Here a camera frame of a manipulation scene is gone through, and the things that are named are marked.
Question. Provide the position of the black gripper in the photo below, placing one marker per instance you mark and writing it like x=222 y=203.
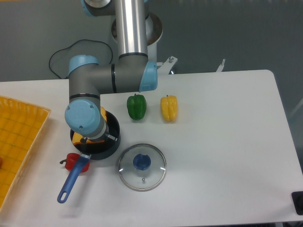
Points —
x=104 y=134

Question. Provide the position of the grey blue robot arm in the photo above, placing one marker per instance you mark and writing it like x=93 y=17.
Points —
x=88 y=79

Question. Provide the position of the red bell pepper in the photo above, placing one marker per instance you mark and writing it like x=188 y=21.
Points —
x=70 y=160

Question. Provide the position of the green bell pepper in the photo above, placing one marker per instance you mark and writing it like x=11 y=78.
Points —
x=136 y=106

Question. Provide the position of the glass lid blue knob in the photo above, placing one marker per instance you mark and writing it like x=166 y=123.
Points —
x=142 y=167

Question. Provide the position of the yellow bell pepper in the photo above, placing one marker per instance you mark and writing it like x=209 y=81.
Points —
x=169 y=108

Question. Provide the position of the yellow plastic basket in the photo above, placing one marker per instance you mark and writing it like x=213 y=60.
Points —
x=21 y=125

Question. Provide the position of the black object table corner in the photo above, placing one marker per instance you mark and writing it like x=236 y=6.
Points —
x=298 y=201

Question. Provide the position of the dark pot blue handle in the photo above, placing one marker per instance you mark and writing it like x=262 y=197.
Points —
x=95 y=152

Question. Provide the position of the white bracket right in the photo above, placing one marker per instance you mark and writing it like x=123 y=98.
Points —
x=221 y=66

